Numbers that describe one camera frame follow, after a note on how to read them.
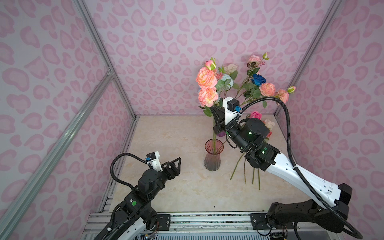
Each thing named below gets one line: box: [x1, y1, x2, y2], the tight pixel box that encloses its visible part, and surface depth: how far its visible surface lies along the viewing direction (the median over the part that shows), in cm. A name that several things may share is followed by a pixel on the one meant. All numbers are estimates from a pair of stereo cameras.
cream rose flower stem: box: [224, 63, 238, 81], surface depth 90 cm
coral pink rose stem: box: [240, 82, 297, 107], surface depth 70 cm
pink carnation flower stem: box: [236, 52, 270, 99], surface depth 82 cm
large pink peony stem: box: [196, 57, 219, 154], surface depth 49 cm
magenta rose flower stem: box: [246, 110, 263, 120], surface depth 63 cm
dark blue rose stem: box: [251, 74, 267, 87], surface depth 75 cm
